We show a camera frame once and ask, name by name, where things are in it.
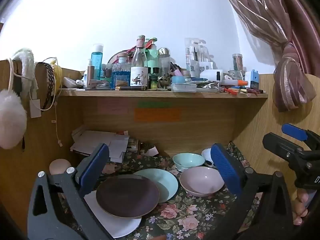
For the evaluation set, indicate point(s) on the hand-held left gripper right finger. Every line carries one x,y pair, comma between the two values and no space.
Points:
225,167

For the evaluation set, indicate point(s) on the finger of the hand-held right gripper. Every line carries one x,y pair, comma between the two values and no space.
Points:
295,131
277,143

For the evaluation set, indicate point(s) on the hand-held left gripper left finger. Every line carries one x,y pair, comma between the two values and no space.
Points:
96,165

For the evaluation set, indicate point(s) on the small white bowl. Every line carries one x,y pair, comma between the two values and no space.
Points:
206,155

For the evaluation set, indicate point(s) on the pink bowl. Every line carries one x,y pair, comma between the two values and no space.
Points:
200,180

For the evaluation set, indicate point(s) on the light green bowl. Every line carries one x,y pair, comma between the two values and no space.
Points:
187,160

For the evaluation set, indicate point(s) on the dark brown plate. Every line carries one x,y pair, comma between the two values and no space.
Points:
127,196

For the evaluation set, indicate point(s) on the light green plate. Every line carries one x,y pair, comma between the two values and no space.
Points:
166,182

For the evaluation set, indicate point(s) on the white plate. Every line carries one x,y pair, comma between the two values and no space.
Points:
125,226

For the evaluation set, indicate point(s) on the person's right hand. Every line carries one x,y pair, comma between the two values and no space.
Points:
301,205

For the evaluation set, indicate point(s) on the stack of white papers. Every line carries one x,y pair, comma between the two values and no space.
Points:
95,141

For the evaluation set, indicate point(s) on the beige mug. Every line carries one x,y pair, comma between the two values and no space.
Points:
58,166

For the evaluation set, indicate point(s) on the small stack of booklets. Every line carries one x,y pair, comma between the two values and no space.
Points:
132,145

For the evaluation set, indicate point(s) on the white folded paper box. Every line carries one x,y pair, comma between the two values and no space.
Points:
152,152

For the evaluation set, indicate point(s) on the pink sticky note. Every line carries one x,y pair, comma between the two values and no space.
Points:
112,106

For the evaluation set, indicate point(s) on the floral tablecloth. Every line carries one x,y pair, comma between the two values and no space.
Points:
185,217

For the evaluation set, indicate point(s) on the white box with blue block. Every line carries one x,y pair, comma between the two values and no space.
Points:
252,78

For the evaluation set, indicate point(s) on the white marker with orange cap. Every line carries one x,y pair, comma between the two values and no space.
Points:
232,82

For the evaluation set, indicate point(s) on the orange sticky note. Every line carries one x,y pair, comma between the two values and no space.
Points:
157,115

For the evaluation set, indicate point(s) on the green sticky note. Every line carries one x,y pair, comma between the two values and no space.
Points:
155,104

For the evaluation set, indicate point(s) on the white earbuds case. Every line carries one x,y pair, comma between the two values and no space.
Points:
71,82

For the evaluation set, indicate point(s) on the clear jar with sticks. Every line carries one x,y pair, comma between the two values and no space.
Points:
237,63

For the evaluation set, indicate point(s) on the brown cosmetic tube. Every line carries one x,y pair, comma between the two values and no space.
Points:
90,76

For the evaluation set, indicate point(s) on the clear plastic box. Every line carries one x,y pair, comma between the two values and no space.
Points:
183,87

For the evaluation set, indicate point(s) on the square bottle with blue liquid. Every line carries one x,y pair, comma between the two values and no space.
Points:
121,76

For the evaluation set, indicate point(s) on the white carton box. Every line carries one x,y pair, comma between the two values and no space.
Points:
210,74

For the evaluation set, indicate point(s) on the brown braided headband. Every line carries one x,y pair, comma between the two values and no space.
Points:
50,80

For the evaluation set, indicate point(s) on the clear glass bottle pink cap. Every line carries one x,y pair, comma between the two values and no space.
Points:
138,77

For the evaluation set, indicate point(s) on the yellow headband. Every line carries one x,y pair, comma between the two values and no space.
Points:
58,72

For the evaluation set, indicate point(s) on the small dark green bottle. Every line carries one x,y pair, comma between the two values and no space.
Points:
154,80

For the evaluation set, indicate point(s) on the blue bottle with white cap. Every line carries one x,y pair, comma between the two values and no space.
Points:
97,60

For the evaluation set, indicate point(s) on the clear acrylic organizer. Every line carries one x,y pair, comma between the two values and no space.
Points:
196,52

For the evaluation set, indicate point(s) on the clear bottle with silver cap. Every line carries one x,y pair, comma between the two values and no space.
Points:
164,62

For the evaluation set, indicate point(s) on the green pump bottle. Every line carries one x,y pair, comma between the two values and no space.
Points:
152,57

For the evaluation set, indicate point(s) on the pink striped curtain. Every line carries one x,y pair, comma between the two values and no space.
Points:
265,10

